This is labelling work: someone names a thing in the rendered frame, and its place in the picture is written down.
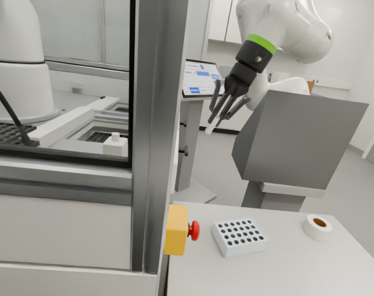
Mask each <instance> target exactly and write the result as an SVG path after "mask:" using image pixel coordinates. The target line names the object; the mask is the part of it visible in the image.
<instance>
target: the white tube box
mask: <svg viewBox="0 0 374 296"><path fill-rule="evenodd" d="M211 232H212V234H213V236H214V238H215V240H216V242H217V244H218V246H219V248H220V250H221V252H222V254H223V256H224V258H227V257H233V256H236V255H243V254H248V253H254V252H257V251H263V250H265V249H266V246H267V244H268V242H269V239H267V237H266V236H265V234H264V233H263V232H262V231H261V229H260V228H259V227H258V225H257V224H256V223H255V221H254V220H253V219H252V217H249V218H239V219H235V220H226V221H217V222H214V224H213V228H212V231H211Z"/></svg>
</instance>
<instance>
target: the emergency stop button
mask: <svg viewBox="0 0 374 296"><path fill-rule="evenodd" d="M199 234H200V225H199V222H198V221H195V220H194V221H193V222H192V225H190V231H189V235H190V236H191V240H192V241H196V240H198V238H199Z"/></svg>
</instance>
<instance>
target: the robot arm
mask: <svg viewBox="0 0 374 296"><path fill-rule="evenodd" d="M235 12H236V16H237V21H238V26H239V29H240V35H241V42H242V47H241V49H240V50H239V52H238V53H237V55H236V57H235V60H236V61H237V63H235V65H234V66H233V68H232V70H231V71H230V73H229V75H228V76H226V77H225V78H224V79H216V80H215V89H214V93H213V96H212V99H211V103H210V106H209V110H210V111H211V112H212V114H211V116H210V118H209V119H208V123H209V124H208V126H207V128H206V129H205V134H206V135H208V136H209V135H210V134H211V132H212V131H213V129H214V128H215V127H218V126H219V124H220V123H221V121H222V120H224V119H225V120H229V119H230V118H231V117H232V116H233V115H234V114H235V113H236V112H237V111H238V110H239V109H240V108H241V107H242V106H243V105H244V104H245V105H246V107H247V108H248V109H249V110H251V111H254V110H255V108H256V107H257V106H258V104H259V102H260V101H261V99H262V98H263V97H264V95H265V94H266V92H267V91H268V89H269V90H278V91H283V92H291V93H299V94H303V95H310V93H309V87H308V83H307V81H306V80H305V79H304V78H300V77H293V78H288V79H285V80H282V81H279V82H276V83H269V82H268V78H267V70H266V66H267V64H268V63H269V61H270V60H271V58H272V57H273V55H274V53H275V52H276V51H277V49H278V48H279V47H280V48H281V49H283V50H284V51H285V52H286V53H288V54H289V55H290V56H291V57H293V58H294V59H295V60H296V61H297V62H299V63H303V64H310V63H314V62H317V61H319V60H321V59H322V58H323V57H324V56H326V54H327V53H328V52H329V51H330V49H331V47H332V45H333V32H332V29H331V28H330V27H329V26H328V25H327V24H326V23H325V22H324V21H323V20H322V19H321V18H320V17H319V15H318V14H317V12H316V10H315V7H314V3H313V0H238V2H237V6H236V10H235ZM223 83H224V90H225V91H224V93H223V95H222V97H221V99H220V100H219V102H218V103H217V105H216V107H215V103H216V101H217V98H218V94H219V92H220V87H221V86H222V85H223ZM229 95H230V98H229V100H228V102H227V103H226V105H225V106H224V108H223V110H222V111H221V113H220V115H219V116H218V115H217V114H218V112H219V111H220V109H221V108H222V106H223V104H224V102H225V101H226V100H227V98H228V97H229ZM242 95H243V97H242V99H241V100H240V101H239V102H238V103H237V104H236V105H235V106H234V107H233V108H232V109H231V110H230V111H229V109H230V107H231V106H232V105H233V103H234V102H235V101H236V99H237V98H238V97H240V96H242ZM214 107H215V108H214ZM228 111H229V112H228Z"/></svg>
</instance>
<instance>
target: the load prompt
mask: <svg viewBox="0 0 374 296"><path fill-rule="evenodd" d="M185 68H186V69H198V70H208V69H207V67H206V65H203V64H198V63H189V62H186V64H185Z"/></svg>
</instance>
